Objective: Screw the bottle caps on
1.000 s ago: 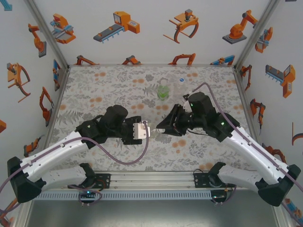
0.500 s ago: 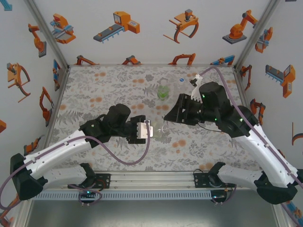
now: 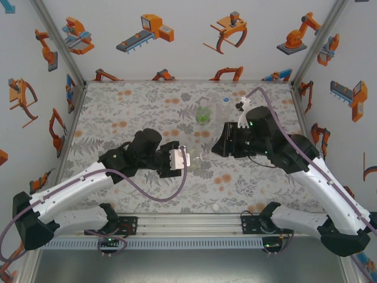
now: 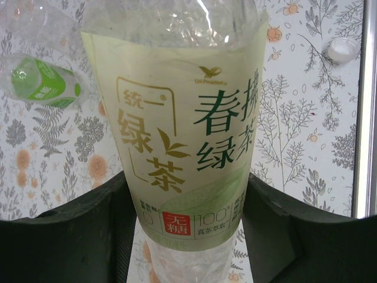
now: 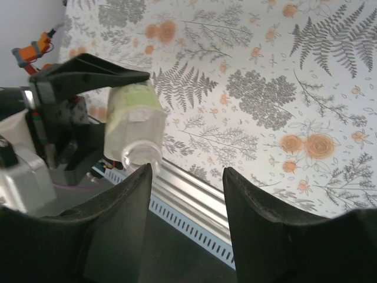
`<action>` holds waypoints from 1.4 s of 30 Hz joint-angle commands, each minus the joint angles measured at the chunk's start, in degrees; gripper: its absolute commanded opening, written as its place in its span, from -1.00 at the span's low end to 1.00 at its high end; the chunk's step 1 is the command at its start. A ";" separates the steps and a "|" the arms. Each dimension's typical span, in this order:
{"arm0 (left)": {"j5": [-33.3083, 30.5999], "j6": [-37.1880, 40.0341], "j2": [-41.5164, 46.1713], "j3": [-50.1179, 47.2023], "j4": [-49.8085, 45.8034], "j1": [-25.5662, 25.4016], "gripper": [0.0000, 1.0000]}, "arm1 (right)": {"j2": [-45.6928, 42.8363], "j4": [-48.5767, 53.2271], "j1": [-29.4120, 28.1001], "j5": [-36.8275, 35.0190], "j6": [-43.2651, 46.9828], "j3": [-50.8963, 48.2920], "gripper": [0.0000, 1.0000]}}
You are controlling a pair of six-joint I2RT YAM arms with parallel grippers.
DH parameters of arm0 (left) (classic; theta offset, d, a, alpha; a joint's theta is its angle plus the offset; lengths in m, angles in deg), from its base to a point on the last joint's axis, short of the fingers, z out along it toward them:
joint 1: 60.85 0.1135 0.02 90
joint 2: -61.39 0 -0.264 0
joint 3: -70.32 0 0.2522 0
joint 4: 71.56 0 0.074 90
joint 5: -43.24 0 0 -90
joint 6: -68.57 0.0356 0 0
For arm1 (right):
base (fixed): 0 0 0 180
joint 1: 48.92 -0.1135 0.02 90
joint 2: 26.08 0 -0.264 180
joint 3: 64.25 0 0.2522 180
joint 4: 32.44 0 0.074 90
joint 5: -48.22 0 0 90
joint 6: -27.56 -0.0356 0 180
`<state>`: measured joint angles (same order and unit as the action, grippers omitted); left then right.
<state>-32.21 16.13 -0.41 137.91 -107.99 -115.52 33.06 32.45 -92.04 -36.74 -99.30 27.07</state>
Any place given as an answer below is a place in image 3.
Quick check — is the thin black wire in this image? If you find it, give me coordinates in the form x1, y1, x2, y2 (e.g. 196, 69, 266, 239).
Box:
247, 154, 277, 169

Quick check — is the grey slotted cable duct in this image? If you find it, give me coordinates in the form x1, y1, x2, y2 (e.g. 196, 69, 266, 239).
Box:
39, 238, 264, 251

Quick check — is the wide aluminium extrusion rail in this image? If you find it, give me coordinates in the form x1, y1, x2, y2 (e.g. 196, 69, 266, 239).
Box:
63, 212, 325, 238

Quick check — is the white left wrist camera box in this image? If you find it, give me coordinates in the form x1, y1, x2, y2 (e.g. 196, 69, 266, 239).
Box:
170, 146, 191, 170

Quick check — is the clear unlabelled plastic bottle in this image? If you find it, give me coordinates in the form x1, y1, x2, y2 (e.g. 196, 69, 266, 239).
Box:
216, 100, 235, 124

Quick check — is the clear bottle yellow label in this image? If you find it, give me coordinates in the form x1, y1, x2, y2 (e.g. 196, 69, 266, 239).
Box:
188, 146, 212, 171

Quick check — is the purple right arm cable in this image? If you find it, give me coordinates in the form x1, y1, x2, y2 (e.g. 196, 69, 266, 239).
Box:
244, 87, 377, 283

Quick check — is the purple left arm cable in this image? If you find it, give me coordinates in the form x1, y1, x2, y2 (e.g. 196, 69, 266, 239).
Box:
0, 144, 189, 263

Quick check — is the clear bottle green label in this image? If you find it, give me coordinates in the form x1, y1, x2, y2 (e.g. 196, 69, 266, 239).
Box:
196, 101, 212, 127

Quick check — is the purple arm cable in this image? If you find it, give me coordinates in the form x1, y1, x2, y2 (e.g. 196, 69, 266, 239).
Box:
0, 144, 189, 263
244, 87, 377, 283

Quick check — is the aluminium frame bar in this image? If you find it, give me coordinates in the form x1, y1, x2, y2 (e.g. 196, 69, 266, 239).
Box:
29, 0, 88, 89
290, 0, 351, 89
16, 83, 88, 283
290, 83, 368, 283

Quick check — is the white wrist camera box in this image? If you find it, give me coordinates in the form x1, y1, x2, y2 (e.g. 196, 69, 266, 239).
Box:
234, 96, 252, 129
170, 146, 191, 170

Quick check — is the floral patterned tablecloth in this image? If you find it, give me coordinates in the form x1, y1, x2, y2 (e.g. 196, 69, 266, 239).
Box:
63, 81, 330, 215

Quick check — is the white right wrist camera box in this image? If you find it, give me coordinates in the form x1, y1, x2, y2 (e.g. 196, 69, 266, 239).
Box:
234, 96, 252, 129

